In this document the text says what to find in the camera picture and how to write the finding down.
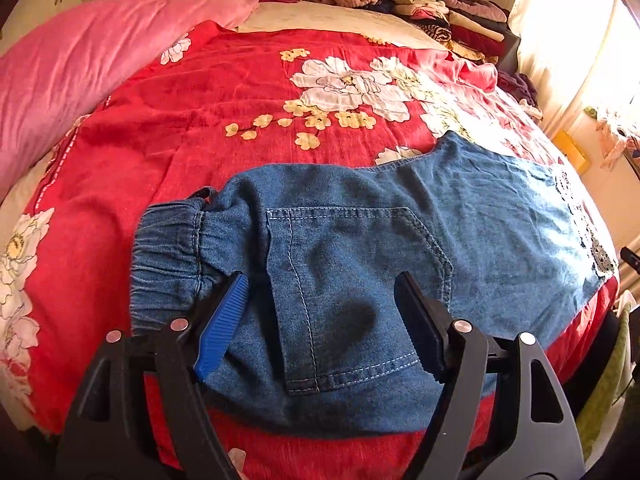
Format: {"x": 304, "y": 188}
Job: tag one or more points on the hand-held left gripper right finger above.
{"x": 425, "y": 330}

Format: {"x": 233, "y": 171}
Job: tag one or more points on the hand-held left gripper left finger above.
{"x": 225, "y": 320}

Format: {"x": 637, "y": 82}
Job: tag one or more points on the blue denim pants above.
{"x": 350, "y": 240}

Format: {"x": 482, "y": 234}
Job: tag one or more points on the green patterned cloth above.
{"x": 607, "y": 385}

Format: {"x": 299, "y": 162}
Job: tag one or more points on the red floral blanket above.
{"x": 200, "y": 125}

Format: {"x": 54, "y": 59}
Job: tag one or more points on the yellow box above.
{"x": 572, "y": 152}

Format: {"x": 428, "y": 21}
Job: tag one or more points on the dark purple clothes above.
{"x": 520, "y": 87}

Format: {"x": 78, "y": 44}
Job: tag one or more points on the pink floral cloth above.
{"x": 612, "y": 135}

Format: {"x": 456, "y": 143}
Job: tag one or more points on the pink quilt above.
{"x": 75, "y": 60}

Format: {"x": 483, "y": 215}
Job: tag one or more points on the pile of folded clothes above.
{"x": 450, "y": 15}

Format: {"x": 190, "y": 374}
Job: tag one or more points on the cream curtain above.
{"x": 565, "y": 35}

